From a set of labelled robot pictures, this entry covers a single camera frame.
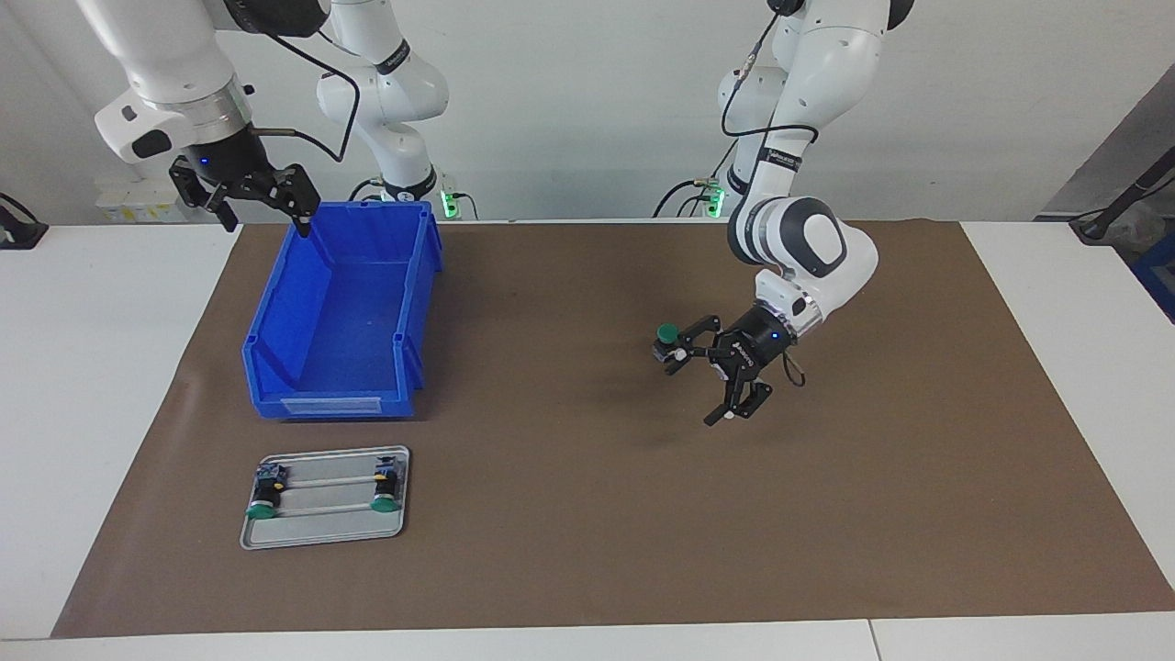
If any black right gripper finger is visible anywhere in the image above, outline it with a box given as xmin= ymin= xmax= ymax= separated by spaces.
xmin=169 ymin=156 xmax=241 ymax=233
xmin=243 ymin=163 xmax=322 ymax=240

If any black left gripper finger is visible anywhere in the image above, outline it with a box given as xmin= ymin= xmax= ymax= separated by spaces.
xmin=703 ymin=372 xmax=774 ymax=426
xmin=663 ymin=315 xmax=728 ymax=377

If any blue plastic storage bin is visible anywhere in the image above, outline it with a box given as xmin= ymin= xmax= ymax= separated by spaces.
xmin=241 ymin=200 xmax=444 ymax=421

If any brown table mat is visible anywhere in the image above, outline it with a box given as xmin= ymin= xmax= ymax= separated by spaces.
xmin=50 ymin=218 xmax=1175 ymax=639

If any silver metal tray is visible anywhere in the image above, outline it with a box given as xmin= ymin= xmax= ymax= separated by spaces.
xmin=239 ymin=445 xmax=411 ymax=552

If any black stand pole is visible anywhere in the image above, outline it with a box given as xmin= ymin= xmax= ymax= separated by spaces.
xmin=1069 ymin=147 xmax=1175 ymax=244

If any blue crate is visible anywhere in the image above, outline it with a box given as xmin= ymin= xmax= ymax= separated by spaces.
xmin=1131 ymin=230 xmax=1175 ymax=324

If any white wall box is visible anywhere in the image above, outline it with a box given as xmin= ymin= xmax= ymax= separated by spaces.
xmin=95 ymin=177 xmax=198 ymax=224

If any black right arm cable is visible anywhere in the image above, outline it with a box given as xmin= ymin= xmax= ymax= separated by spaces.
xmin=246 ymin=28 xmax=361 ymax=164

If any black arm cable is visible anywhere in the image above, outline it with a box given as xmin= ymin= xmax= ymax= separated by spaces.
xmin=722 ymin=9 xmax=820 ymax=388
xmin=246 ymin=28 xmax=361 ymax=164

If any black left base cable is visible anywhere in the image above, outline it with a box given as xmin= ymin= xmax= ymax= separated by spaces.
xmin=652 ymin=174 xmax=735 ymax=219

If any black clamp mount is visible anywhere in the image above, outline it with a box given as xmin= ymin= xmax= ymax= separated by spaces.
xmin=0 ymin=193 xmax=49 ymax=251

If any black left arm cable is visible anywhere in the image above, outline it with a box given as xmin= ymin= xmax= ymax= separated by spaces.
xmin=722 ymin=9 xmax=820 ymax=388

